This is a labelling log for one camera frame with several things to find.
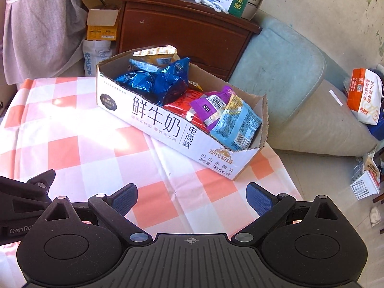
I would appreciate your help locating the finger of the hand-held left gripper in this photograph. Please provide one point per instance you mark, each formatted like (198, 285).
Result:
(30, 190)

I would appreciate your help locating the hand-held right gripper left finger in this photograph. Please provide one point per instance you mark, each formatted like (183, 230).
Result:
(124, 198)

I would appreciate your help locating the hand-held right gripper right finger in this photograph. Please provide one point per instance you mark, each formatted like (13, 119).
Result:
(258, 198)

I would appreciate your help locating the light blue snack packet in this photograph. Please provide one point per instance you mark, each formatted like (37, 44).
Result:
(237, 129)

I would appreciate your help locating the white cardboard box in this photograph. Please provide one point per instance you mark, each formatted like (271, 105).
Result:
(156, 117)

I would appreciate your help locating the purple snack packet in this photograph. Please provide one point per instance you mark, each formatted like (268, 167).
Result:
(204, 108)

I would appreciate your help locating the red snack packet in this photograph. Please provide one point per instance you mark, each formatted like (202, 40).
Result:
(180, 105)

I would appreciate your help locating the yellow waffle snack packet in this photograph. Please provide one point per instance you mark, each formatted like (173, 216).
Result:
(195, 84)

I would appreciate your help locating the cream snack packet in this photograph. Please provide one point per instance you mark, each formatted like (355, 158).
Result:
(156, 51)

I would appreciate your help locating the pink checked tablecloth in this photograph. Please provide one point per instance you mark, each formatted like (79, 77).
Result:
(75, 144)

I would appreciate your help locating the white perforated basket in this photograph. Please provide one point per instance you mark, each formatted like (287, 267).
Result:
(364, 187)

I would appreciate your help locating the orange and white carton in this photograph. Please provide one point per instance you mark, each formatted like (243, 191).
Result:
(370, 168)

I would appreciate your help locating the white crumpled tissue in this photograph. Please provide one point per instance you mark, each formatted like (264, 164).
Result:
(375, 216)

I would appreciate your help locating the white paper strip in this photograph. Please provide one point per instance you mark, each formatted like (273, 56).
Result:
(336, 97)

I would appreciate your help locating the blue bag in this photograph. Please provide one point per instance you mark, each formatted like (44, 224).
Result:
(378, 132)

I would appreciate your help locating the white printed sack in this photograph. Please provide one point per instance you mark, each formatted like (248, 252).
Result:
(96, 57)

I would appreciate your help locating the light blue sofa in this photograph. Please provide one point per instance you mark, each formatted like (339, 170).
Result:
(276, 54)

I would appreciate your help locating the orange and white bag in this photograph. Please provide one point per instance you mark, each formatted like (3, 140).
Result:
(363, 96)

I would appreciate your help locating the grey checked cloth cover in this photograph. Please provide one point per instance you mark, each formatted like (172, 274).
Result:
(45, 30)

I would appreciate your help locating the yellow cardboard box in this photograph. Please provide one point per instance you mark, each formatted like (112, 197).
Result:
(100, 31)

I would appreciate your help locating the brown wooden cabinet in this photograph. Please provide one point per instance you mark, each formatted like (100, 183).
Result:
(180, 30)

